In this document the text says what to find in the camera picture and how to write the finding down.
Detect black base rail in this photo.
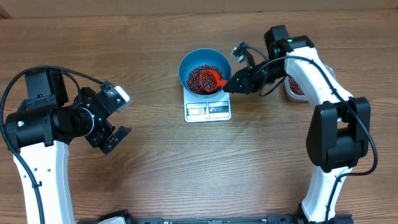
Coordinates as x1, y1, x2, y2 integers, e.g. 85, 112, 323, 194
77, 208, 354, 224

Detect red beans in bowl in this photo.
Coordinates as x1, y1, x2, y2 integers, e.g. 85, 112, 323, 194
186, 64, 223, 95

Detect blue bowl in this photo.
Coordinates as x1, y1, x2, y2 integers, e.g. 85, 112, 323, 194
178, 49, 231, 94

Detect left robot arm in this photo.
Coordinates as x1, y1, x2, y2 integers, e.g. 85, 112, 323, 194
1, 66, 132, 223

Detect red measuring scoop blue handle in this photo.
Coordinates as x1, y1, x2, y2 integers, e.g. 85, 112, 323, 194
200, 70, 228, 92

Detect white digital kitchen scale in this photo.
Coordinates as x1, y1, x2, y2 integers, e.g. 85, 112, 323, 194
183, 87, 232, 123

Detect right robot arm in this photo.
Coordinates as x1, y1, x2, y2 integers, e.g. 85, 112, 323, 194
223, 25, 376, 223

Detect clear plastic container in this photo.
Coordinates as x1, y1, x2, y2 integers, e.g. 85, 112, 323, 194
283, 65, 337, 103

